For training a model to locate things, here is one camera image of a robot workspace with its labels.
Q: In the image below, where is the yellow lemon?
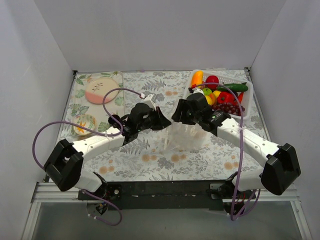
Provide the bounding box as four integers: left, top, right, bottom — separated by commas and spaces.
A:
205, 95, 214, 106

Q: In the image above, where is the clear zip top bag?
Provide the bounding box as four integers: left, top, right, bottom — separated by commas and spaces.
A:
163, 122, 207, 152

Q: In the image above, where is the yellow orange mango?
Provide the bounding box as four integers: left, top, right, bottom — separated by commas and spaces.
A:
190, 70, 204, 87

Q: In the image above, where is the red apple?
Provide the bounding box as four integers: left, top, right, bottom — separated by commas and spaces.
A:
205, 75, 219, 91

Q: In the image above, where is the green cucumber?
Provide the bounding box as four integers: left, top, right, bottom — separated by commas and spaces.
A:
216, 83, 249, 92

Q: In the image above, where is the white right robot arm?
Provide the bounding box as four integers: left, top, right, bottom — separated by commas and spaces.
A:
172, 93, 301, 199

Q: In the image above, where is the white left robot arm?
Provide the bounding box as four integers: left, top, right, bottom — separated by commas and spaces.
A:
44, 103, 171, 200

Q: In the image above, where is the small orange fruit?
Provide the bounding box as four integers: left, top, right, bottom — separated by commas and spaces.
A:
209, 93, 217, 105

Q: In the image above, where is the red bell pepper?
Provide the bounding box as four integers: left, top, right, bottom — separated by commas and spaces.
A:
217, 91, 235, 104

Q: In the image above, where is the floral table mat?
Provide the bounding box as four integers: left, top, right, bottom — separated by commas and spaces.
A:
48, 69, 280, 182

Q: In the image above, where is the white plastic basket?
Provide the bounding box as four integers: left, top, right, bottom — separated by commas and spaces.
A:
182, 69, 254, 120

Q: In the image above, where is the purple grape bunch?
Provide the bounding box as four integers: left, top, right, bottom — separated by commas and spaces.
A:
211, 103, 241, 116

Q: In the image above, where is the orange carrot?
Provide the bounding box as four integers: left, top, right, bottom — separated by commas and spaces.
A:
237, 92, 244, 104

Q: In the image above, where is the pink white round plate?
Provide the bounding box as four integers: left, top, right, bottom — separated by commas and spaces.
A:
84, 77, 119, 105

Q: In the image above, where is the floral small bowl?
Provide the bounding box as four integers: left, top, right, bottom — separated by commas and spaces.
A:
72, 114, 97, 136

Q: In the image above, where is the leaf pattern tray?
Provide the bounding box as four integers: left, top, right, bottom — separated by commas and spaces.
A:
64, 71, 125, 133

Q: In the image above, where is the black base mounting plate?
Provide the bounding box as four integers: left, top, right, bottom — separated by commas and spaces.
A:
77, 180, 256, 211

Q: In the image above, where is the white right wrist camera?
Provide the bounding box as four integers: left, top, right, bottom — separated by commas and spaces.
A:
188, 87, 205, 95

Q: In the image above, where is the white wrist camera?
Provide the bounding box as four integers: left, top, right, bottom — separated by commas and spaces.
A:
139, 93, 156, 110
188, 87, 205, 95

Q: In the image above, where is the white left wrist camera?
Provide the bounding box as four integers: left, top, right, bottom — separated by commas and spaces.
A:
139, 93, 156, 110

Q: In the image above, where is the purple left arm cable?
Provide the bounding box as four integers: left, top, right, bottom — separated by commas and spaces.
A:
32, 87, 146, 179

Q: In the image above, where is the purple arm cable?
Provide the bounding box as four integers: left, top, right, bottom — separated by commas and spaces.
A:
189, 83, 261, 222
32, 87, 146, 179

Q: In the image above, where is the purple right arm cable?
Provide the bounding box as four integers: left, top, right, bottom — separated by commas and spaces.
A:
189, 83, 261, 222

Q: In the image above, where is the aluminium frame rail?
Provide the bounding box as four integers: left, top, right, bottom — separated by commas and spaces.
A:
32, 182, 300, 203

